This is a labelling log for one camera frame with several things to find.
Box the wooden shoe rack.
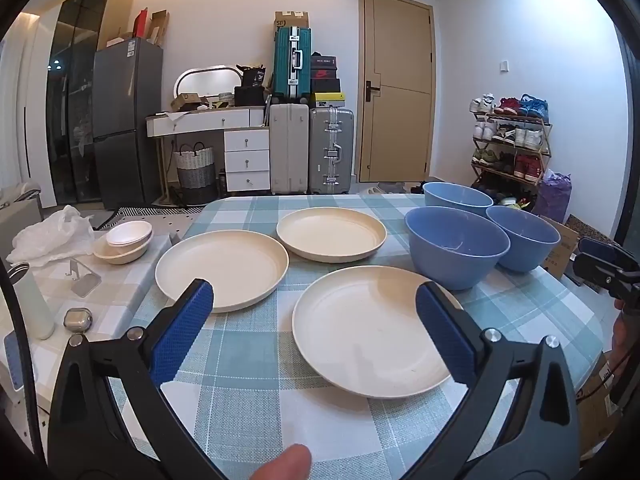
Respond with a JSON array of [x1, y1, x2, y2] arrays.
[[470, 107, 553, 196]]

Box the white vanity desk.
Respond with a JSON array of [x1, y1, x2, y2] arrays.
[[146, 107, 271, 193]]

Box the teal suitcase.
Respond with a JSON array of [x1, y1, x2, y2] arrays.
[[272, 26, 312, 101]]

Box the oval vanity mirror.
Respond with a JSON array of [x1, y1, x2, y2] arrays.
[[173, 65, 244, 106]]

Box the woven laundry basket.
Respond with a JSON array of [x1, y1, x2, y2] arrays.
[[174, 142, 217, 206]]

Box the person's right hand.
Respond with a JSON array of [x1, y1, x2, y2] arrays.
[[612, 299, 636, 359]]

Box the person's left hand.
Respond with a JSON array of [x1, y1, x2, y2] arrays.
[[247, 442, 313, 480]]

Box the teal plaid tablecloth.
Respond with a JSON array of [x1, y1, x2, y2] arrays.
[[107, 192, 608, 480]]

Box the white bottle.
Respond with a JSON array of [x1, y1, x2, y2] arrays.
[[7, 262, 56, 341]]

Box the cream plate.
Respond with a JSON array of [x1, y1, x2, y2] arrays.
[[292, 265, 468, 401], [276, 206, 388, 263], [154, 230, 291, 314]]

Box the black storage box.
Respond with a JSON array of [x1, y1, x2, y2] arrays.
[[234, 86, 266, 108]]

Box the beige suitcase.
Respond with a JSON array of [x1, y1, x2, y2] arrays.
[[269, 102, 310, 196]]

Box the small white bowl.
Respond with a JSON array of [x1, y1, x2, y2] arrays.
[[106, 220, 153, 247]]

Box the beige plaid cloth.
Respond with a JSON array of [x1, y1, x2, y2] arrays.
[[0, 230, 176, 411]]

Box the black paper bag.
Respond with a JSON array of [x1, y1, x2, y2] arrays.
[[235, 64, 266, 88]]

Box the silver suitcase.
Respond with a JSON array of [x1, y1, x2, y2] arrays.
[[308, 106, 355, 196]]

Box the white plastic bag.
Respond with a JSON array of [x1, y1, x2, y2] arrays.
[[6, 205, 96, 268]]

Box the grey earbud case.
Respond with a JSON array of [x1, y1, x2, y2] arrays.
[[62, 307, 96, 333]]

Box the stacked small cream bowls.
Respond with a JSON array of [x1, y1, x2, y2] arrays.
[[92, 232, 153, 266]]

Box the flat cardboard box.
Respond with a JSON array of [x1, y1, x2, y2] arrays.
[[150, 10, 170, 48]]

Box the large printed cardboard box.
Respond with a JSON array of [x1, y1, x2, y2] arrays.
[[540, 215, 581, 281]]

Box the black white patterned rug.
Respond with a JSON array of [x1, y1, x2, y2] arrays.
[[92, 204, 211, 233]]

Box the blue bowl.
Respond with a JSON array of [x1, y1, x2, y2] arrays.
[[486, 205, 562, 273], [422, 181, 495, 218], [404, 206, 512, 292]]

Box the metal phone stand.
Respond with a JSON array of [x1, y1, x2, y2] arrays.
[[65, 258, 101, 297]]

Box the grey refrigerator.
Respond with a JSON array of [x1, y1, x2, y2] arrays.
[[92, 37, 165, 211]]

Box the shoe rack with shoes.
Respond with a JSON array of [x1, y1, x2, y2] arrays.
[[469, 92, 551, 183]]

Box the tan wooden door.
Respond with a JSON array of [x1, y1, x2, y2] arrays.
[[357, 0, 433, 183]]

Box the cluster of loose shoes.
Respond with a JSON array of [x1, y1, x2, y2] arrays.
[[362, 180, 426, 196]]

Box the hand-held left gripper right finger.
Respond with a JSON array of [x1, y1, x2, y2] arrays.
[[407, 281, 583, 480]]

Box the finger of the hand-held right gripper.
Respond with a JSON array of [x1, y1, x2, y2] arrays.
[[578, 237, 623, 261], [574, 255, 640, 288]]

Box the black glass cabinet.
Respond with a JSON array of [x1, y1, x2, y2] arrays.
[[45, 0, 136, 206]]

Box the purple plastic bag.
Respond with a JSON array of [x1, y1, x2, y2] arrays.
[[532, 170, 572, 223]]

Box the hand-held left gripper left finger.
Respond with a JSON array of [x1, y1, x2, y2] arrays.
[[47, 278, 226, 480]]

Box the white box with blue face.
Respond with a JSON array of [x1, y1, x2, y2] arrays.
[[2, 332, 36, 393]]

